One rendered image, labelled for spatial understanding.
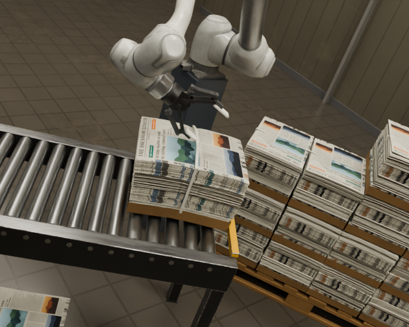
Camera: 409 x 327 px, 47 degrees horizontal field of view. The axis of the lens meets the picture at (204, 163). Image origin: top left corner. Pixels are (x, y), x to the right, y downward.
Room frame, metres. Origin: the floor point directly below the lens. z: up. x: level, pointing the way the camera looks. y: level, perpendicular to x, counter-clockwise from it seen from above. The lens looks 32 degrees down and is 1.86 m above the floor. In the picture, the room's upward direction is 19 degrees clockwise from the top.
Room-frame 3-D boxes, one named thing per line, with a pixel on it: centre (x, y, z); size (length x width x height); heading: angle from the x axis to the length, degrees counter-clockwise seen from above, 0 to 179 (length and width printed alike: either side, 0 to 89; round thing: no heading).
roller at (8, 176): (1.25, 0.63, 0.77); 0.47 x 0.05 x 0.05; 13
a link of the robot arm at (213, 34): (2.19, 0.16, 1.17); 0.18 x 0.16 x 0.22; 79
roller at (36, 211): (1.28, 0.50, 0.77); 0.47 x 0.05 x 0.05; 13
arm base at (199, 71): (2.18, 0.18, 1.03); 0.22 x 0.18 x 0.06; 136
